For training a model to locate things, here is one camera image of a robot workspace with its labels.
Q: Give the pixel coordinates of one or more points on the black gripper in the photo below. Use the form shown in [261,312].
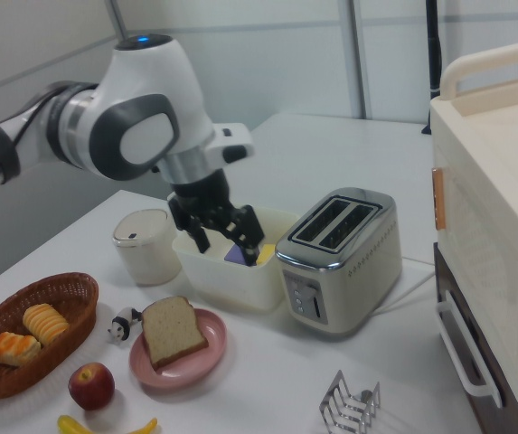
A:
[204,199]

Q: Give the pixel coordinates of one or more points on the brown toast bread slice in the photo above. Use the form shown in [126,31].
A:
[172,332]

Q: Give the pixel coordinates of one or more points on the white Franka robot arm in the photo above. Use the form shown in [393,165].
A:
[150,113]

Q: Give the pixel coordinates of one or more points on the pink round plate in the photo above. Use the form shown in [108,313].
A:
[204,357]

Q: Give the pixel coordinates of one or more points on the yellow striped bread roll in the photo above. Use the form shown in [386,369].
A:
[45,323]

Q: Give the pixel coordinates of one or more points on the purple item in bin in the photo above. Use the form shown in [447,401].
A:
[235,257]

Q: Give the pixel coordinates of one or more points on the yellow item in bin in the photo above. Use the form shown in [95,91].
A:
[267,254]

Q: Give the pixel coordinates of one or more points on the white plastic rectangular bin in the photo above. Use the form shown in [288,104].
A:
[222,285]

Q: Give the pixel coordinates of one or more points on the small white lidded canister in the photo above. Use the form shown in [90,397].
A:
[147,248]

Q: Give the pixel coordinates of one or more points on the cream and chrome toaster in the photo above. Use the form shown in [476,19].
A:
[353,271]

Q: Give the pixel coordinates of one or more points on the small panda figurine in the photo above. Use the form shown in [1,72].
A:
[120,325]

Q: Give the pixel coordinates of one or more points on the brown wicker basket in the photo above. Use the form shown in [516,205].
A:
[73,316]

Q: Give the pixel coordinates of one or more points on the metal toast rack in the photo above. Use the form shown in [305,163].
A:
[331,402]

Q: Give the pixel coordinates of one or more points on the red apple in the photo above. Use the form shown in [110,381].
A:
[92,386]

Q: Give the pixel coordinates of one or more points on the wooden tab on cabinet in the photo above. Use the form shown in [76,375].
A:
[439,199]

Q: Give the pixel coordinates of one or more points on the orange glazed pastry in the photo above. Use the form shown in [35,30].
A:
[14,348]

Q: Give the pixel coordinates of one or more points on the yellow banana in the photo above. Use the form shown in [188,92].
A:
[71,425]

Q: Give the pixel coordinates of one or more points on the black pole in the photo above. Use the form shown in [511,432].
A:
[434,54]

